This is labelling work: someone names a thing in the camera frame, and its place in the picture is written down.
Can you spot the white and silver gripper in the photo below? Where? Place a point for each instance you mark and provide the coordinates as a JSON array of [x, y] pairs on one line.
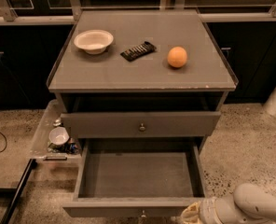
[[207, 209]]

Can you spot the grey drawer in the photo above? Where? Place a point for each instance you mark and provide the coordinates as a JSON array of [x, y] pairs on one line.
[[143, 177], [140, 124]]

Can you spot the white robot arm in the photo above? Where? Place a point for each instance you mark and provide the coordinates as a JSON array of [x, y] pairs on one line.
[[248, 204]]

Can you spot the grey top drawer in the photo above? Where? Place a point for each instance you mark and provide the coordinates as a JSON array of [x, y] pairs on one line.
[[140, 124]]

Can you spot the grey drawer cabinet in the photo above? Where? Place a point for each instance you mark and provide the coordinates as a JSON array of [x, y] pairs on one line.
[[109, 83]]

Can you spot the clear plastic bin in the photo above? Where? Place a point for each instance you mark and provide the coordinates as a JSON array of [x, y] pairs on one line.
[[52, 144]]

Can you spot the small white cup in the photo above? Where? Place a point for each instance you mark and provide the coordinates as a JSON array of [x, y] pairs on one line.
[[58, 136]]

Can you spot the orange fruit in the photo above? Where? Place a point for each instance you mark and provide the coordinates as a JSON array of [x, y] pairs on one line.
[[177, 57]]

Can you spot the black snack bar packet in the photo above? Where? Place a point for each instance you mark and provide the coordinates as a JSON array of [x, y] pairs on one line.
[[138, 51]]

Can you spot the white bowl on cabinet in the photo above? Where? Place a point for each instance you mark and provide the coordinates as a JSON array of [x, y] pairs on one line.
[[94, 41]]

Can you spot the black floor rail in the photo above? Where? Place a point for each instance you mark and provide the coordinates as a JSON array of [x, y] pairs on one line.
[[11, 195]]

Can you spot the metal railing frame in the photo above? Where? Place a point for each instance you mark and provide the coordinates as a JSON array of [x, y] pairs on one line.
[[33, 12]]

